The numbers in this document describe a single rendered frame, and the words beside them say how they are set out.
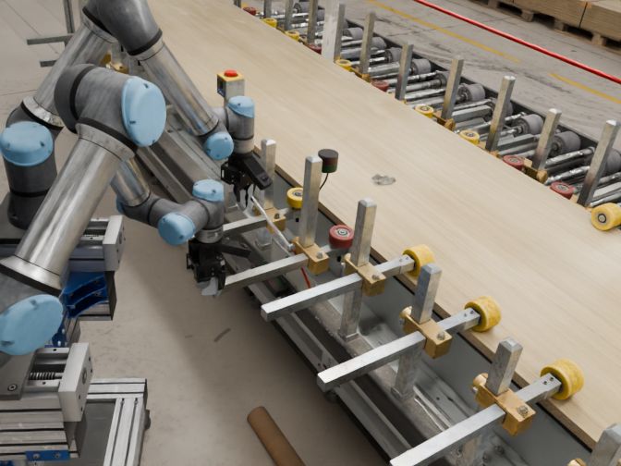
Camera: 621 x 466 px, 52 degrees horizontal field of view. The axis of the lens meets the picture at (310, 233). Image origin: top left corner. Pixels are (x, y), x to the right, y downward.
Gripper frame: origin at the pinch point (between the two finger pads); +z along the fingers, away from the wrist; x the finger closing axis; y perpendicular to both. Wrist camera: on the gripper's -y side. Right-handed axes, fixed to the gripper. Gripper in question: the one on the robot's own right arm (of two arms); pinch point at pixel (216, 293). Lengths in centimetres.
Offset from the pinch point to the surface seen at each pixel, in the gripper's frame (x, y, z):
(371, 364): 52, -13, -13
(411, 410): 52, -30, 13
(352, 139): -52, -84, -7
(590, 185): 17, -139, -9
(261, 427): -5, -20, 76
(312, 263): 3.7, -29.3, -3.1
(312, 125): -69, -76, -7
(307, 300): 26.5, -12.0, -12.6
